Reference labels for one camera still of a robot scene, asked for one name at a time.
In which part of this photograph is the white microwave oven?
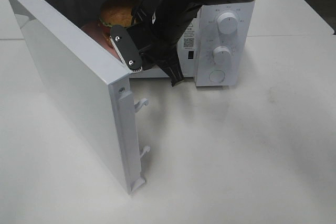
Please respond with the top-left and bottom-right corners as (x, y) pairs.
(25, 0), (254, 86)

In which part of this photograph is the round white door button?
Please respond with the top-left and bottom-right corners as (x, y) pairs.
(209, 70), (225, 83)

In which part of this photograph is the pink round plate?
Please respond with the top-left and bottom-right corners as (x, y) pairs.
(80, 21), (121, 61)

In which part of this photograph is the white dial knob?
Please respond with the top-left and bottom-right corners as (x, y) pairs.
(216, 11), (239, 35)
(212, 46), (232, 65)

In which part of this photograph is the white microwave door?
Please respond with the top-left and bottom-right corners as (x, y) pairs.
(9, 0), (149, 193)

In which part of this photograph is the upper white dial knob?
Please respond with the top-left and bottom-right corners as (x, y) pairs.
(216, 11), (239, 35)

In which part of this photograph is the burger with lettuce and cheese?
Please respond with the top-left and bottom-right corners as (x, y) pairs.
(97, 0), (144, 48)

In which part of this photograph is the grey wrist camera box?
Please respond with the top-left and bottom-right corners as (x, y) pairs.
(110, 25), (142, 73)

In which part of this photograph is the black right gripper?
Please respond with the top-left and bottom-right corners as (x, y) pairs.
(127, 8), (184, 87)

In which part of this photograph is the lower white dial knob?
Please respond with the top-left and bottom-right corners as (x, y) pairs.
(212, 46), (232, 65)

